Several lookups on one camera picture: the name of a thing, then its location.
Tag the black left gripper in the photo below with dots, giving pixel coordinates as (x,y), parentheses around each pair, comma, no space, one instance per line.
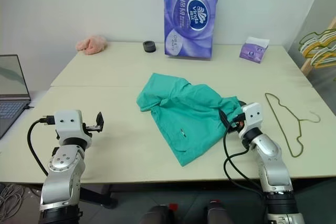
(90,128)

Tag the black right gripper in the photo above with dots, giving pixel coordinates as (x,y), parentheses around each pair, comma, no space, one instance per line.
(236,124)

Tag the teal elastic-waist shorts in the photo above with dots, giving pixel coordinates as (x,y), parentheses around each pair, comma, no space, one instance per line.
(183,108)

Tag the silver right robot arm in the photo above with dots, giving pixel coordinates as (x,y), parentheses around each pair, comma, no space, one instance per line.
(273,166)

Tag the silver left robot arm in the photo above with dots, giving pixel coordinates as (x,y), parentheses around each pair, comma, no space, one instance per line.
(63,179)

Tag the wooden hanger rack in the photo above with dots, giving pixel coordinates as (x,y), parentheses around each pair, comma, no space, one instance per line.
(307,66)

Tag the small purple tissue pack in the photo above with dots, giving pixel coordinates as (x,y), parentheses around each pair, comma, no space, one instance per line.
(253,52)

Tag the black table leg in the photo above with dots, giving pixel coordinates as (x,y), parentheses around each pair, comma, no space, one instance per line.
(99,197)

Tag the pink fluffy cloth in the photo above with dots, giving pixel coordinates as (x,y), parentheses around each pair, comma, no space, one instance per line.
(92,45)

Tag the large purple tissue bag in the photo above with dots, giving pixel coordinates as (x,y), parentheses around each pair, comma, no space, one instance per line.
(189,24)

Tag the grey laptop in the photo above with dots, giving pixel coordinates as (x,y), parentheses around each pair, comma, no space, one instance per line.
(10,77)

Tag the dark rounded shape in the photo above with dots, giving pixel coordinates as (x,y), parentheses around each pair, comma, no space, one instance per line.
(157,214)
(218,212)

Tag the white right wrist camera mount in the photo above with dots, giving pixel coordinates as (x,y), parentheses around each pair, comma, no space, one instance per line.
(252,121)

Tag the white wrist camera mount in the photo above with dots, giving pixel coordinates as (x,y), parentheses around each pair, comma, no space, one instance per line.
(252,121)
(68,124)

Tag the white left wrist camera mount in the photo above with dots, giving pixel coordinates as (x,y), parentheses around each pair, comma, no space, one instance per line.
(68,124)

